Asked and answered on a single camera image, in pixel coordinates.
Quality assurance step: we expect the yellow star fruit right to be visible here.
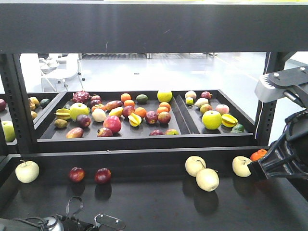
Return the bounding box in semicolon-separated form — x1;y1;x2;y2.
221;114;238;128

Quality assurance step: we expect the yellow star fruit left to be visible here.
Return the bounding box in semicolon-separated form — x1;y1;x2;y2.
55;108;71;120

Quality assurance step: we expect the pale pear far left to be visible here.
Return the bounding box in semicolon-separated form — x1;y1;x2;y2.
15;160;39;183

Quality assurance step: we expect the pale pear centre front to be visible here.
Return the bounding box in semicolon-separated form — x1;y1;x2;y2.
196;168;219;192

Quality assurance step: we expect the large red apple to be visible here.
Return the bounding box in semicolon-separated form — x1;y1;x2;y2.
103;115;122;134

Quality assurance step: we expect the dark red apple left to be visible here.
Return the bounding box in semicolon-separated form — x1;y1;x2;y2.
68;167;85;182

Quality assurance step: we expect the pale pear right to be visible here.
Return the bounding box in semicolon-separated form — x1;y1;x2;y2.
232;156;252;178

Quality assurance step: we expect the large green apple left tray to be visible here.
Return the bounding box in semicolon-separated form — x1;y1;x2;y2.
69;103;89;120

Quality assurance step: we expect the orange tangerine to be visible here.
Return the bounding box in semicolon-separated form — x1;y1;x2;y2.
250;149;267;161

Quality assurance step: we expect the yellow star fruit centre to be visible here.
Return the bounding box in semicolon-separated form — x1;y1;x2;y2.
128;113;142;127

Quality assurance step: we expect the dark red apple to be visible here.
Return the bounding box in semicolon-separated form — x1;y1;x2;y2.
94;168;111;184
68;167;85;182

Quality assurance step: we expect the yellow star fruit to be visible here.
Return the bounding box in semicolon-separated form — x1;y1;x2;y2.
55;108;71;120
221;114;238;128
128;113;142;127

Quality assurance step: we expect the pale pear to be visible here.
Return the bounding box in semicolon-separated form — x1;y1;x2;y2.
196;168;219;192
15;160;39;183
185;156;206;177
232;156;252;178

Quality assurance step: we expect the large green apple tray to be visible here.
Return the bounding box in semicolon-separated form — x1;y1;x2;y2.
202;110;222;130
69;103;89;120

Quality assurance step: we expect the green avocado back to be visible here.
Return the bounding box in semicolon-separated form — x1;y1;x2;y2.
136;94;148;104

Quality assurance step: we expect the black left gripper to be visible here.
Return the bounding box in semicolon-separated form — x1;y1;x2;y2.
0;196;126;231

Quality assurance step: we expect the large green apple right tray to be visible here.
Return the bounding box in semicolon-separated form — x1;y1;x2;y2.
202;110;222;130

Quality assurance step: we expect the pale pear centre back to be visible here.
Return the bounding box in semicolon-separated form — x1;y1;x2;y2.
185;156;206;177

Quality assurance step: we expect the red dragon fruit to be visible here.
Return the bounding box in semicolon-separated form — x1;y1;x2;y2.
72;90;91;103

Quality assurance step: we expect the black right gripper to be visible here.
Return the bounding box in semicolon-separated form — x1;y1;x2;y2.
247;110;308;182

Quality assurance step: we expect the yellow green pomelo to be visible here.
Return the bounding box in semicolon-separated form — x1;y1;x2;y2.
157;90;172;103

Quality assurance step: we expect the dark red apple right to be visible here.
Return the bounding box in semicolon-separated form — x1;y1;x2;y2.
94;168;111;184

